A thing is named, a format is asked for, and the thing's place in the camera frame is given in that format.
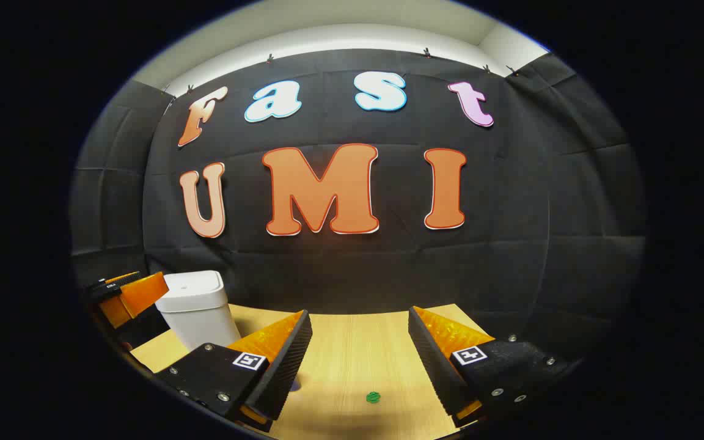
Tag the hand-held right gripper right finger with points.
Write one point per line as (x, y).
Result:
(431, 366)

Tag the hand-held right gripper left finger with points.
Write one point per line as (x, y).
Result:
(285, 366)

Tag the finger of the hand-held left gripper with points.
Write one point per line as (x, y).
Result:
(123, 277)
(141, 296)

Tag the white desktop garbage bin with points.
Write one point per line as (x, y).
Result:
(196, 311)

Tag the small green paper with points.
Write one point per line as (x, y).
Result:
(374, 397)

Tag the wooden desktop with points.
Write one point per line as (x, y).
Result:
(352, 348)

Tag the dark grey quilted side cloth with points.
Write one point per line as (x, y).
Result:
(107, 183)
(596, 214)

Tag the black backdrop cloth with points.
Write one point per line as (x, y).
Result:
(388, 269)

